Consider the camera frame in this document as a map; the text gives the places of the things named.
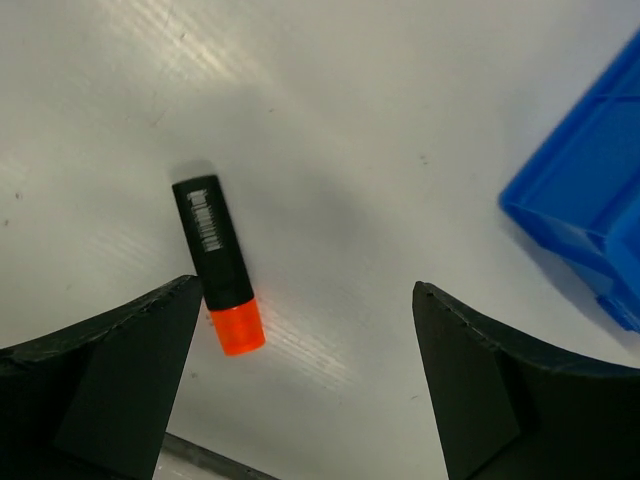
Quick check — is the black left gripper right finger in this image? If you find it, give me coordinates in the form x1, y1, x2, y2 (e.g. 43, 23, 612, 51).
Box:
412, 282, 639, 479

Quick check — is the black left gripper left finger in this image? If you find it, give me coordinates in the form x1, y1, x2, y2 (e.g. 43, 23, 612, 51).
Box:
1, 275, 202, 479

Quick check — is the orange highlighter marker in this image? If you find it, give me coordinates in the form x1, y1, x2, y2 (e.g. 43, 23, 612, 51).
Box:
172, 175, 266, 356

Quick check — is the blue compartment tray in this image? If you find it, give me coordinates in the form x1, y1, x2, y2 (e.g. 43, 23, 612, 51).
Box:
499, 36, 639, 331

